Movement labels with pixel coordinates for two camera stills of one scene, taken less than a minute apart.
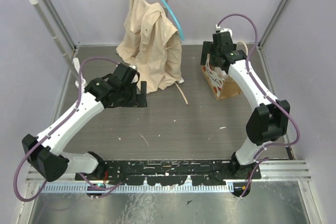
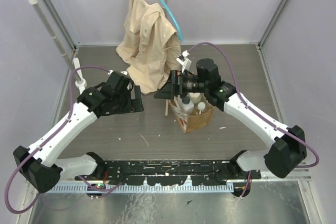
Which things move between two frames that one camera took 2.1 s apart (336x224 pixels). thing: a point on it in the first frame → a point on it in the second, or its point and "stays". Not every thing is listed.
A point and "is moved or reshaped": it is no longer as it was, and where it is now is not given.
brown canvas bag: x=221 y=88 is moved or reshaped
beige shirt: x=151 y=44 stays
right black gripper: x=208 y=48 → x=174 y=87
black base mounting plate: x=169 y=172 stays
